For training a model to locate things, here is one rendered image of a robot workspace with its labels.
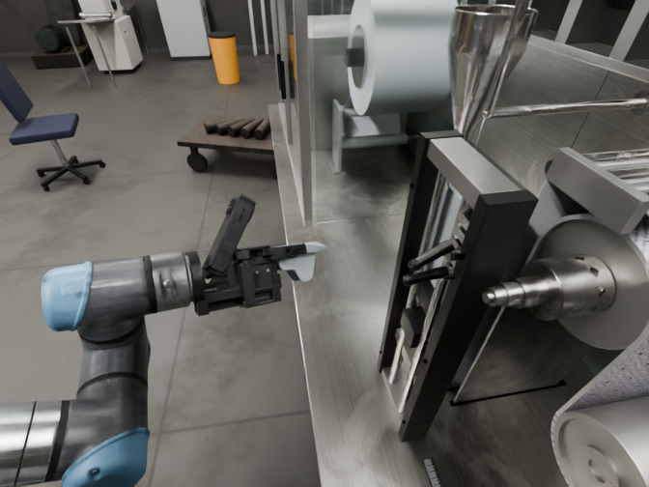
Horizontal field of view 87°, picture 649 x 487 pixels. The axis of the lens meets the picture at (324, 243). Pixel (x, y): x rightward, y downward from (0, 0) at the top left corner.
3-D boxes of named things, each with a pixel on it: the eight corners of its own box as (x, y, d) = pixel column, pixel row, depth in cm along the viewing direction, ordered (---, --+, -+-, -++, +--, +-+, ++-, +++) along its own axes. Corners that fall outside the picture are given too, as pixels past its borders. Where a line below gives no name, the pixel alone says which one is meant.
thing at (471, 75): (396, 251, 106) (435, 41, 70) (438, 246, 108) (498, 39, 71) (412, 284, 96) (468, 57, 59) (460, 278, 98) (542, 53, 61)
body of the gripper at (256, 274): (269, 295, 56) (190, 311, 50) (262, 243, 56) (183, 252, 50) (287, 300, 49) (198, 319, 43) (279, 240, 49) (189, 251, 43)
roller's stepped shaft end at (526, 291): (473, 296, 38) (482, 275, 36) (522, 289, 39) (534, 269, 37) (489, 319, 36) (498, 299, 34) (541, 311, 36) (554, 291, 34)
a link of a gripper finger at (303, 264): (328, 275, 57) (275, 286, 52) (324, 240, 57) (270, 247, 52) (338, 276, 54) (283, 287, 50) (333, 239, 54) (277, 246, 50)
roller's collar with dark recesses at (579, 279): (509, 288, 41) (530, 247, 37) (554, 281, 42) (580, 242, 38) (545, 332, 36) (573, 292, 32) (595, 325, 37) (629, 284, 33)
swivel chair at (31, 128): (114, 160, 345) (65, 46, 279) (88, 190, 302) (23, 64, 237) (53, 162, 342) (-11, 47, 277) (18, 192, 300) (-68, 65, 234)
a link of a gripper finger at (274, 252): (297, 255, 55) (244, 263, 50) (296, 243, 54) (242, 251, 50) (311, 254, 50) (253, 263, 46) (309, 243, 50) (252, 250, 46)
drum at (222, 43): (217, 78, 567) (208, 31, 523) (241, 77, 571) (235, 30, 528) (215, 85, 536) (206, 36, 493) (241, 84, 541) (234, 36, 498)
